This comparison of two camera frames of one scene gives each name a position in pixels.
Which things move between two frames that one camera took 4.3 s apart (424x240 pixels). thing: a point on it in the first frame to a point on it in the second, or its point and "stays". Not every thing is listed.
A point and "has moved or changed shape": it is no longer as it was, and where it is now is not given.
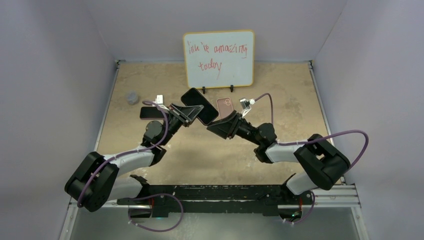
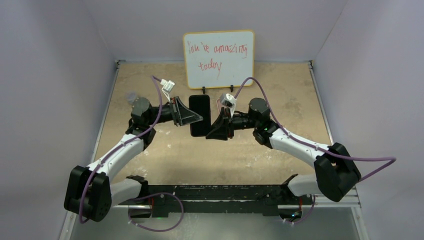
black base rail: (264, 198) stays
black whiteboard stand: (231, 88) stays
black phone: (193, 97) has moved or changed shape
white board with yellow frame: (219, 59) stays
